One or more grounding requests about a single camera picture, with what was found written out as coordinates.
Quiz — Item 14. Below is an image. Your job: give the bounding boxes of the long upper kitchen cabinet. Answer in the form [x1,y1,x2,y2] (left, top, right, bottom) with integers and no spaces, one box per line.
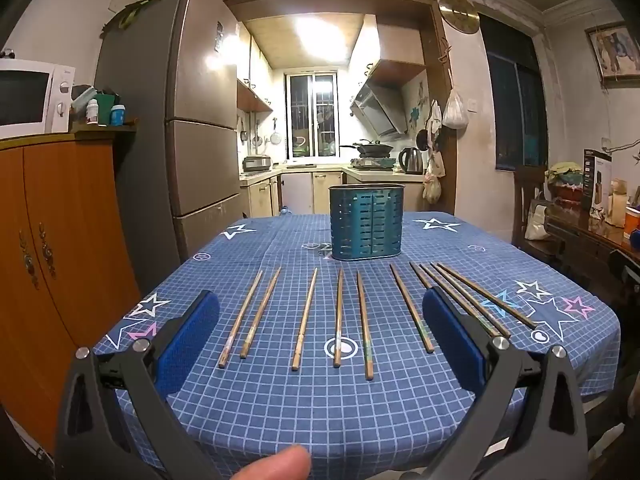
[236,22,275,112]

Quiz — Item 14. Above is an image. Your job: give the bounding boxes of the orange wooden cabinet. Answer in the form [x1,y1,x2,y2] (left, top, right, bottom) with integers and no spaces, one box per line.
[0,125,143,456]

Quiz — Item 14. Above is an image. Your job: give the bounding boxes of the round wall clock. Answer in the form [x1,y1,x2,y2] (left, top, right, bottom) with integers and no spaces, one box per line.
[438,0,481,36]

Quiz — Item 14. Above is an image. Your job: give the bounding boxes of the grey refrigerator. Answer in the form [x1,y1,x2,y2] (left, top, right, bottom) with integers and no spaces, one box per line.
[94,0,246,293]

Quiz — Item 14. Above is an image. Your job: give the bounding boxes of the hanging kitchen utensils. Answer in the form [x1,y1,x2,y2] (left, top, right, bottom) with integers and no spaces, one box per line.
[417,100,443,153]

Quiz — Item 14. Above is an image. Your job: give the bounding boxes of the upper cabinet above hood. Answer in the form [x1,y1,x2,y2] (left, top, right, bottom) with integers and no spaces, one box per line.
[348,14,427,86]

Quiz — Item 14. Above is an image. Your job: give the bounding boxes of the black wok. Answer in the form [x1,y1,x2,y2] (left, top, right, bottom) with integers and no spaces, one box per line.
[339,139,396,158]

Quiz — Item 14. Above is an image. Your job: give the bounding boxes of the white band wooden chopstick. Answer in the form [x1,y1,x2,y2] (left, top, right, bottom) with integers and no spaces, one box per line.
[333,268,344,367]

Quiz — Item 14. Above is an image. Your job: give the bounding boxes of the lower kitchen cabinets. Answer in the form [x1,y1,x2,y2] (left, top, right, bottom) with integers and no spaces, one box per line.
[240,167,426,218]

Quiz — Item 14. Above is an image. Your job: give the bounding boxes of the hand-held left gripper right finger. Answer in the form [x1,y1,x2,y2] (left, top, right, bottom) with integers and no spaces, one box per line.
[421,287,590,480]

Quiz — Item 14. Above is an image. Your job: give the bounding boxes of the dark wooden side table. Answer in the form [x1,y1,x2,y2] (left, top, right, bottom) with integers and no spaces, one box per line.
[545,210,640,311]

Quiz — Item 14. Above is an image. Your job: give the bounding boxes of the gas stove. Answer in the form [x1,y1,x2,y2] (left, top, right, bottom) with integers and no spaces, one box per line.
[350,156,398,170]

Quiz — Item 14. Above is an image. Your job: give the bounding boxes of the pale hanging bag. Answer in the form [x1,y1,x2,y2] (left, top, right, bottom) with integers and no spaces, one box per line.
[422,150,446,205]

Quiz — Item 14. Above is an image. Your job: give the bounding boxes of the blue checkered star tablecloth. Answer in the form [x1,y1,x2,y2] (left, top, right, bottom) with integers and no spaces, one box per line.
[92,211,621,480]

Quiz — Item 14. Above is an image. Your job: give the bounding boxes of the green band wooden chopstick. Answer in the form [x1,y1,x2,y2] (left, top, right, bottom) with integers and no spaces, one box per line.
[356,271,375,381]
[389,263,434,354]

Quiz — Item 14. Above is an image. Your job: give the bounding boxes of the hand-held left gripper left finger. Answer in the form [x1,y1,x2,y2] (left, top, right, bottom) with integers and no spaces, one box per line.
[54,289,221,480]

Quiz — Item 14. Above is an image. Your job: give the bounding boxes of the barred kitchen window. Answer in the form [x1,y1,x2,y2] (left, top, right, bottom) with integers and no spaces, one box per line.
[285,72,340,159]

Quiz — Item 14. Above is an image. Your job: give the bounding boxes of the black and white box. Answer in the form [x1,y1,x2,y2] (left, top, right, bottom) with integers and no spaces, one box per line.
[581,148,613,218]

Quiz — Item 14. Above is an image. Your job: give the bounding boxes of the white microwave oven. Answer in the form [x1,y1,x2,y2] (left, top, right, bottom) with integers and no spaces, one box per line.
[0,58,76,141]

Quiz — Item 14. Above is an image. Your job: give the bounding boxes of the framed wall picture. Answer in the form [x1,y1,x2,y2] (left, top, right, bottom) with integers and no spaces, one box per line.
[585,21,640,90]

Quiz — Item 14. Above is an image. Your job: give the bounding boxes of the dark wooden chair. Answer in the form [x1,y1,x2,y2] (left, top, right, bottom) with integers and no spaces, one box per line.
[512,164,563,261]

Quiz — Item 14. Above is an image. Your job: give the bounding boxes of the white hanging plastic bag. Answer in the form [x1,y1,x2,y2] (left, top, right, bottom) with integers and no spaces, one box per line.
[442,87,470,130]

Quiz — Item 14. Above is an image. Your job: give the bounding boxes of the dark room window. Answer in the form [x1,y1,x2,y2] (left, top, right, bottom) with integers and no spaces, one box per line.
[479,12,548,173]

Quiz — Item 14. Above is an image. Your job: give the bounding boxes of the steel range hood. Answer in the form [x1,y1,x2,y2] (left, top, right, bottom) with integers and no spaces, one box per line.
[349,82,408,137]

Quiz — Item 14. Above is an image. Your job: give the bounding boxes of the teal metal utensil holder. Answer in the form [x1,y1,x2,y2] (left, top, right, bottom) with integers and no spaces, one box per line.
[328,183,406,262]

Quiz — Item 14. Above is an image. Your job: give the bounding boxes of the green container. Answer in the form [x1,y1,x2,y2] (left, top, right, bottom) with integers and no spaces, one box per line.
[95,92,121,126]

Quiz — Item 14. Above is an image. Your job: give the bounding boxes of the person's left hand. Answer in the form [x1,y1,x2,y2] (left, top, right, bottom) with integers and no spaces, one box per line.
[231,444,312,480]

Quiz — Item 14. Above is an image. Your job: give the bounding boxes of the steel electric kettle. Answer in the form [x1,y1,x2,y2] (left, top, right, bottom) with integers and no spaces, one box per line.
[398,146,425,176]

